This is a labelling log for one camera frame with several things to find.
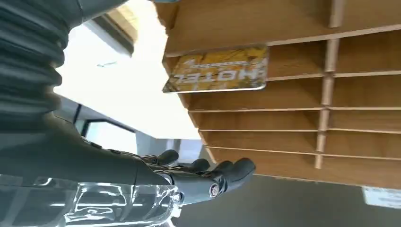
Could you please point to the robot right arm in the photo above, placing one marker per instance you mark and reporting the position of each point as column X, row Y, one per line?
column 28, row 62

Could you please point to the wooden slotted card box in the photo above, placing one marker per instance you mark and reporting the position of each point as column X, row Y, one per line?
column 282, row 125

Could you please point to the grey laptop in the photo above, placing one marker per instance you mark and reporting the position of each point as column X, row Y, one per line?
column 282, row 206

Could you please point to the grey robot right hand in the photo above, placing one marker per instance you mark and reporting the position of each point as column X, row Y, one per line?
column 78, row 166

